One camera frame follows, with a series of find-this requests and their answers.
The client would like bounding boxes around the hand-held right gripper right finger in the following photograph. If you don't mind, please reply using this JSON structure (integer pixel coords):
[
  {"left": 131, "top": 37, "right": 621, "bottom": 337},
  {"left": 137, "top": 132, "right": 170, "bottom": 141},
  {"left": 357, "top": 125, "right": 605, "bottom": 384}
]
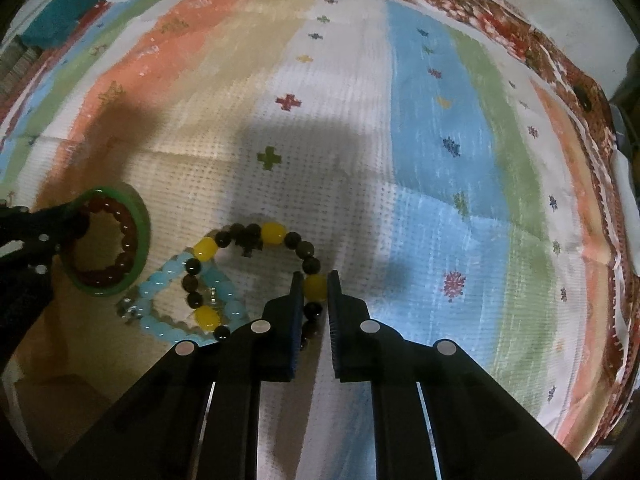
[{"left": 327, "top": 270, "right": 584, "bottom": 480}]

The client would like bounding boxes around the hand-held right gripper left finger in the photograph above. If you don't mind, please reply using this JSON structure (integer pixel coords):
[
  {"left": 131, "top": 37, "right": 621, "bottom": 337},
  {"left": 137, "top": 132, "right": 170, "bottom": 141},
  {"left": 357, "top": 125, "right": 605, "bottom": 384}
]
[{"left": 50, "top": 271, "right": 306, "bottom": 480}]

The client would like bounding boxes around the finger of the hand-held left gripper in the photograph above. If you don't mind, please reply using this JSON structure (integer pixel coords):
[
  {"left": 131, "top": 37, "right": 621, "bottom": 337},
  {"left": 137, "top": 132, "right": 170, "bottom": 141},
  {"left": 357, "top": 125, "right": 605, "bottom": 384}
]
[{"left": 0, "top": 199, "right": 91, "bottom": 281}]

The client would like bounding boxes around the red bead bracelet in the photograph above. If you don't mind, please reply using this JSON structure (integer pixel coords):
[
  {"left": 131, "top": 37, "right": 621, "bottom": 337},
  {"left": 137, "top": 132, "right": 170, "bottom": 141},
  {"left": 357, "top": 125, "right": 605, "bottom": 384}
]
[{"left": 68, "top": 197, "right": 141, "bottom": 285}]

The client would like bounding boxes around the green jade bangle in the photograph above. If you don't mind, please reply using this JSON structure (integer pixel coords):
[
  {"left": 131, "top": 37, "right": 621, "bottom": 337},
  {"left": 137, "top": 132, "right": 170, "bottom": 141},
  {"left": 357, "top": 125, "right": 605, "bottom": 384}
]
[{"left": 61, "top": 186, "right": 151, "bottom": 295}]

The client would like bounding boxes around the yellow and black bead bracelet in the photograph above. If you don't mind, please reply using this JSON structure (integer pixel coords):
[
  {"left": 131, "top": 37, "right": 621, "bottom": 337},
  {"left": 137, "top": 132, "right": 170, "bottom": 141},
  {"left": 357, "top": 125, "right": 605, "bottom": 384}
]
[{"left": 183, "top": 222, "right": 332, "bottom": 352}]

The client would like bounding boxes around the light blue bead bracelet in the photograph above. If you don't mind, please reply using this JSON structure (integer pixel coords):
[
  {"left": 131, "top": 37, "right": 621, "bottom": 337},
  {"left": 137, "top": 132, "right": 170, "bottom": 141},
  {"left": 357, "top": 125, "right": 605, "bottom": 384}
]
[{"left": 118, "top": 254, "right": 249, "bottom": 345}]

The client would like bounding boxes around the striped colourful blanket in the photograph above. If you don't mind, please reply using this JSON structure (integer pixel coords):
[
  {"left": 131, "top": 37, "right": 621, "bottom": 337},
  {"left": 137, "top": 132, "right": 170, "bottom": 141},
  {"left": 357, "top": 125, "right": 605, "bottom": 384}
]
[{"left": 0, "top": 0, "right": 626, "bottom": 461}]

